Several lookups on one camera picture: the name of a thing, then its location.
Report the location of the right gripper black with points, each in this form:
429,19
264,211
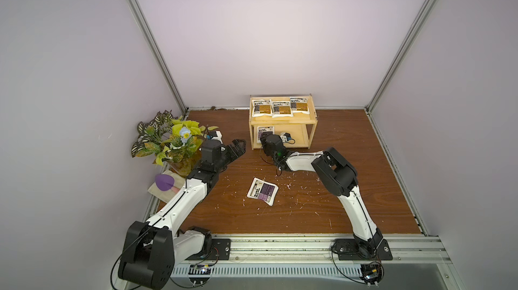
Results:
266,141

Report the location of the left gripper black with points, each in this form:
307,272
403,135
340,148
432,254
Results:
233,156

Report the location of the purple coffee bag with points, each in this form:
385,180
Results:
264,130
263,190

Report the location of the yellow coffee bag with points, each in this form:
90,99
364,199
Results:
299,105
261,108
281,109

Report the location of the light wooden two-tier shelf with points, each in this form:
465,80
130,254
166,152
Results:
301,126

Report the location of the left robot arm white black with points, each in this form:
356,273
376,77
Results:
153,248

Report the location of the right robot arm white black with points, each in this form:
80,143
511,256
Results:
339,178

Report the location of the artificial green potted plant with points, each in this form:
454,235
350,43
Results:
172,141

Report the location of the purple makeup sponge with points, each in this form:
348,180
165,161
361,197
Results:
164,182

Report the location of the left controller board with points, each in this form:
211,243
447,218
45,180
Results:
199,274

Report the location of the controller board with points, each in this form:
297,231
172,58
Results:
199,274
372,273

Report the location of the right controller board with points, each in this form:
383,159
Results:
372,273

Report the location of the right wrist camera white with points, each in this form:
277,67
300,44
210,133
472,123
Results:
286,138

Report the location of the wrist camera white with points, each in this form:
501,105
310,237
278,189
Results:
215,135
286,138

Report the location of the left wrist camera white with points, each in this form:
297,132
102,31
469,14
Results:
215,135

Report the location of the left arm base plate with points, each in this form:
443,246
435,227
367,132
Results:
219,249

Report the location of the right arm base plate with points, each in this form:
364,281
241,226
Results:
349,249

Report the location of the aluminium front rail frame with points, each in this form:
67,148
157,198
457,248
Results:
296,255

